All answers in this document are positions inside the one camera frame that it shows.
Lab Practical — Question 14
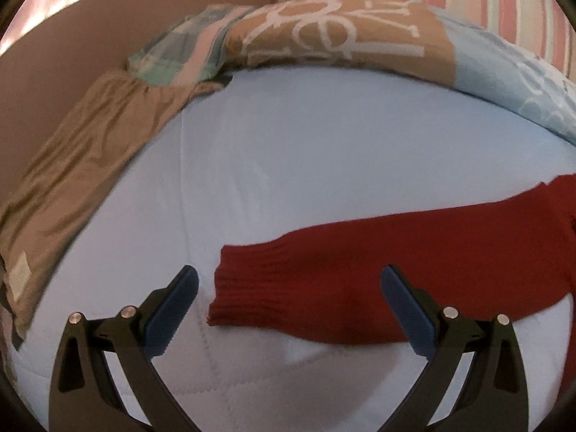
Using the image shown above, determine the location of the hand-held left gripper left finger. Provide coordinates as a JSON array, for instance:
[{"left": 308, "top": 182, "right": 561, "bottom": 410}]
[{"left": 49, "top": 265, "right": 200, "bottom": 432}]

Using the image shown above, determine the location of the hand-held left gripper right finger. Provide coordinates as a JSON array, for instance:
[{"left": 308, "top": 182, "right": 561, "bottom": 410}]
[{"left": 377, "top": 265, "right": 530, "bottom": 432}]

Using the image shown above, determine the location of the red knit sweater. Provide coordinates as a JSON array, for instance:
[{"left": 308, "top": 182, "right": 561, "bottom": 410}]
[{"left": 207, "top": 175, "right": 576, "bottom": 347}]

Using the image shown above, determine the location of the tan bed sheet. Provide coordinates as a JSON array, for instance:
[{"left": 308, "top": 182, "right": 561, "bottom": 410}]
[{"left": 0, "top": 69, "right": 226, "bottom": 352}]

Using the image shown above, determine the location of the light blue quilted mattress pad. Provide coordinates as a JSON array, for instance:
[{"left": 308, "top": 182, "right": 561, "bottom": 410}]
[{"left": 9, "top": 67, "right": 576, "bottom": 432}]

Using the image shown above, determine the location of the plaid pastel pillow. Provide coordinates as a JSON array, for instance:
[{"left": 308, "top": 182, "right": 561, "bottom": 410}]
[{"left": 127, "top": 4, "right": 235, "bottom": 88}]

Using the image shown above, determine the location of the patterned tan and blue pillow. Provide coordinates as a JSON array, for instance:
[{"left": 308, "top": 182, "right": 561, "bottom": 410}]
[{"left": 225, "top": 0, "right": 576, "bottom": 142}]

